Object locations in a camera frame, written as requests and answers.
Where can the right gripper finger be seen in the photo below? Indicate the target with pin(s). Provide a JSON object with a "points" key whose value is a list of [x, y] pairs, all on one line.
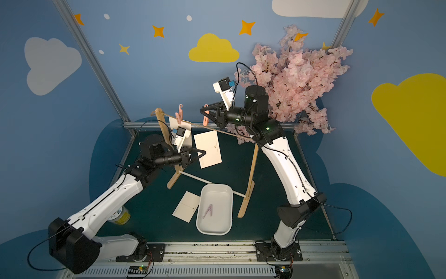
{"points": [[214, 106], [213, 115]]}

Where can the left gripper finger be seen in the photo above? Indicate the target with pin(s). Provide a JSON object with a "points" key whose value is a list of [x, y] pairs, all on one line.
{"points": [[193, 150], [196, 156]]}

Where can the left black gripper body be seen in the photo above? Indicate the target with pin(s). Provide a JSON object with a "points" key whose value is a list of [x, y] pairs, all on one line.
{"points": [[186, 158]]}

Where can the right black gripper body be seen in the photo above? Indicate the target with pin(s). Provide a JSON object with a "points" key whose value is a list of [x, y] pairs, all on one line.
{"points": [[219, 117]]}

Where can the white postcard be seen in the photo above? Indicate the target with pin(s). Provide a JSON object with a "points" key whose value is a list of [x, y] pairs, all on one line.
{"points": [[174, 127], [187, 206], [208, 142]]}

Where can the purple clothespin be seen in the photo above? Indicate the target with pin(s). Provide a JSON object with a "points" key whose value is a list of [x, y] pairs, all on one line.
{"points": [[208, 212]]}

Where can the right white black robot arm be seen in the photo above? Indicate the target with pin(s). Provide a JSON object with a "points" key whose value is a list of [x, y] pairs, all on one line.
{"points": [[268, 134]]}

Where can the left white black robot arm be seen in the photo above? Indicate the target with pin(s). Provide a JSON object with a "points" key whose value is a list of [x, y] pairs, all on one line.
{"points": [[74, 243]]}

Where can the white rectangular tray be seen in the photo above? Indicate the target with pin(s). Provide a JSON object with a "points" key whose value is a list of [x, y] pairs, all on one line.
{"points": [[221, 197]]}

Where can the pink cherry blossom tree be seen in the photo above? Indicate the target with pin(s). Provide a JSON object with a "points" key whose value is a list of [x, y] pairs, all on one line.
{"points": [[295, 78]]}

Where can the yellow tin can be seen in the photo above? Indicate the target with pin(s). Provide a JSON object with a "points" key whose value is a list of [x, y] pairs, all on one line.
{"points": [[120, 217]]}

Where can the wooden drying rack frame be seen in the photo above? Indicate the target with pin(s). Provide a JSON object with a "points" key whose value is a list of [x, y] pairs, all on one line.
{"points": [[160, 116]]}

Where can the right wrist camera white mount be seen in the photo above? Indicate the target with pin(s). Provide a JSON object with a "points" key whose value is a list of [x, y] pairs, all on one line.
{"points": [[226, 89]]}

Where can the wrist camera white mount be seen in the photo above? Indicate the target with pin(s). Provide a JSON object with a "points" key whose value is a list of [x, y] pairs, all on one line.
{"points": [[226, 89], [182, 137]]}

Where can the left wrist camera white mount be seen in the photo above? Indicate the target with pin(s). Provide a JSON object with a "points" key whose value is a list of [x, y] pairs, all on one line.
{"points": [[182, 137]]}

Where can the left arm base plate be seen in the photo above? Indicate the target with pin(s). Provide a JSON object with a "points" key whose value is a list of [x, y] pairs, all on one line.
{"points": [[153, 253]]}

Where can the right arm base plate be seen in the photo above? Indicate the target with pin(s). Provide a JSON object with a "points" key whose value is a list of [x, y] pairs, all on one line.
{"points": [[272, 252]]}

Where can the aluminium front rail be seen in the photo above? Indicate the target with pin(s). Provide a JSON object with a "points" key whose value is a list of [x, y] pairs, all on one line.
{"points": [[320, 259]]}

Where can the aluminium frame profiles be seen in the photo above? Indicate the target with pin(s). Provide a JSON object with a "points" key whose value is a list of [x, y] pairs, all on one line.
{"points": [[68, 16]]}

